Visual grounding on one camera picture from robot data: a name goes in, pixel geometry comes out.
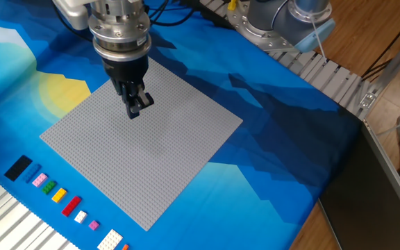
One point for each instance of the red Lego brick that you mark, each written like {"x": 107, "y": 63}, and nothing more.
{"x": 71, "y": 206}

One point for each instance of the aluminium beam with corner bracket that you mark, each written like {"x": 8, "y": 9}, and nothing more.
{"x": 391, "y": 69}

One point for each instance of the large white Lego plate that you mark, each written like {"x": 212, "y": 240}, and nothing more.
{"x": 109, "y": 240}

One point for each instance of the large grey Lego baseplate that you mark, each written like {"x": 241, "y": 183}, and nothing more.
{"x": 144, "y": 156}

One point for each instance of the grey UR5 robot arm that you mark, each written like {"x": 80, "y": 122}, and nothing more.
{"x": 273, "y": 14}

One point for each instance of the blue Lego brick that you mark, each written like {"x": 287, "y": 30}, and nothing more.
{"x": 32, "y": 173}

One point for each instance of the yellow Lego brick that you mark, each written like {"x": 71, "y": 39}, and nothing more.
{"x": 59, "y": 195}

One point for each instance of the green Lego brick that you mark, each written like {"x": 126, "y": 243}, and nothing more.
{"x": 49, "y": 187}

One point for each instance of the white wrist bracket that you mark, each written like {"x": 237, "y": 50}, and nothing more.
{"x": 69, "y": 14}

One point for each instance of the pink Lego brick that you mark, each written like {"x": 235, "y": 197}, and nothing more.
{"x": 40, "y": 180}

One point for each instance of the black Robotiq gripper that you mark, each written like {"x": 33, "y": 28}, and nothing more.
{"x": 125, "y": 71}

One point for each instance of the small yellow object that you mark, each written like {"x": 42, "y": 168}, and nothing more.
{"x": 232, "y": 5}

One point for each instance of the dark panel with metal frame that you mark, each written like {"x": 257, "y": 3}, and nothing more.
{"x": 363, "y": 201}

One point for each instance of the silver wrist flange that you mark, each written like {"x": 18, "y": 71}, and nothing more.
{"x": 120, "y": 31}

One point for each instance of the small magenta Lego brick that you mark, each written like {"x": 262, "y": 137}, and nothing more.
{"x": 93, "y": 225}

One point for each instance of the small white Lego brick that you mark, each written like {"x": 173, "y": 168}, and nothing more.
{"x": 80, "y": 216}

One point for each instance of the black Lego plate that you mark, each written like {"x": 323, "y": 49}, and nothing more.
{"x": 18, "y": 168}

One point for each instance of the orange Lego brick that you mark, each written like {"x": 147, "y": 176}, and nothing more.
{"x": 125, "y": 247}

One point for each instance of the blue mountain print cloth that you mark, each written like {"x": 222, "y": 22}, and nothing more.
{"x": 238, "y": 194}

